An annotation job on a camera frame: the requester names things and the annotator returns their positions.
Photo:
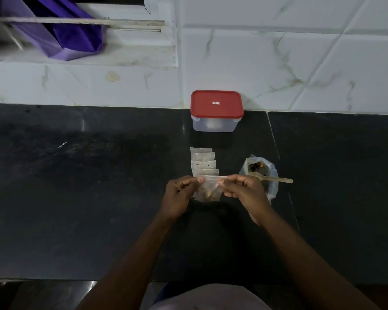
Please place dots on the clear container with red lid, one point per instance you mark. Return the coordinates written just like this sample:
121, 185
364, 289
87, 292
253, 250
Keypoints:
216, 108

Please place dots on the dark spice mix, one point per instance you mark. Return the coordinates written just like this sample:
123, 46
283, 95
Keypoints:
257, 167

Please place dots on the person's left hand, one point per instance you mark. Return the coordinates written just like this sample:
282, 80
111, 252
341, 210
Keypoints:
174, 200

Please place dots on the white metal window bar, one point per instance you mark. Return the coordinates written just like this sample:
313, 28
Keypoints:
116, 22

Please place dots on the person's right hand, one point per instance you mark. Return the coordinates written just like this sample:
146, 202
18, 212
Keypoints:
250, 198

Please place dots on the open clear plastic bag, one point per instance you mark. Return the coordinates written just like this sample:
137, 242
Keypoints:
273, 172

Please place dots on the person's right thumb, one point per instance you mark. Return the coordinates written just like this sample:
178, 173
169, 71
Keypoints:
229, 189

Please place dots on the person's left thumb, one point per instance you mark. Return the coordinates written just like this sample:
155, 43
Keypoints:
194, 180

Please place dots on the person's right forearm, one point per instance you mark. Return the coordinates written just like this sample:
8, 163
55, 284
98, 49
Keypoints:
307, 267

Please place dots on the cream plastic spoon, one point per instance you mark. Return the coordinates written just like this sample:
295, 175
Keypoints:
274, 179

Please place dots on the person's white garment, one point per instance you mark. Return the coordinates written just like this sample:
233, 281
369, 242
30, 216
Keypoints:
210, 298

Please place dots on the person's left forearm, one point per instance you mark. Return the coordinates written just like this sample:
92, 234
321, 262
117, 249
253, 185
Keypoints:
132, 267

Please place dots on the white window frame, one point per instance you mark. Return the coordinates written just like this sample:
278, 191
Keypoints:
139, 45

